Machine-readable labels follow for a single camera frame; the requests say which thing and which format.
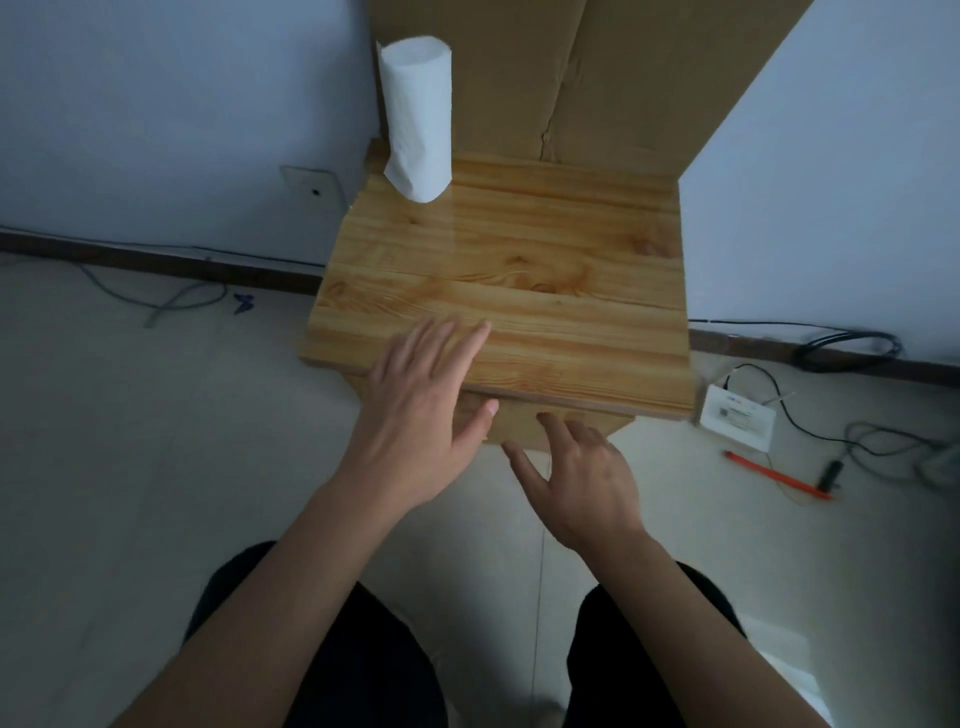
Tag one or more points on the white wall socket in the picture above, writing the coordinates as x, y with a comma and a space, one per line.
313, 190

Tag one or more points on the person's left hand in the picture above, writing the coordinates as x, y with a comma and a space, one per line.
412, 427

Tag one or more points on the person's left thumb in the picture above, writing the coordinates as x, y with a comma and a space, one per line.
480, 424

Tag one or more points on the person's right thumb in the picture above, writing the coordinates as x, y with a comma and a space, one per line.
525, 471

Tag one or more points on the black trousers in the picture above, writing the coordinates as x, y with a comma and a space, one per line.
360, 660

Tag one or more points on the person's left forearm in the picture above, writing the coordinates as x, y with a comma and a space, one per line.
259, 607

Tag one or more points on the white paper sheet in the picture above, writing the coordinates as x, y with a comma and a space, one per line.
795, 675

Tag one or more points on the person's right hand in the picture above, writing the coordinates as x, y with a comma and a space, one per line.
589, 487

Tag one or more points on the brown cardboard sheet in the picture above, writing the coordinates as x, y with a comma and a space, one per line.
585, 75

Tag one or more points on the white router box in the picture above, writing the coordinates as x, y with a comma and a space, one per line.
737, 415

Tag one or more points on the small wooden table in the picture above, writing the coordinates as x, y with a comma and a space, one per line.
517, 292

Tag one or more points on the small blue scrap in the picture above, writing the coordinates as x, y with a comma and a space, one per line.
243, 303

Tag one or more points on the orange pen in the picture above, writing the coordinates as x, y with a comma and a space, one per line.
776, 474

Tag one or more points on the white paper towel roll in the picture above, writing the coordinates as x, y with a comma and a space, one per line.
417, 120

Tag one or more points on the small black plug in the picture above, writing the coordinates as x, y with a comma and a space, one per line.
831, 475

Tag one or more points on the person's right forearm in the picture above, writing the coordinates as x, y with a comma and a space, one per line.
701, 637

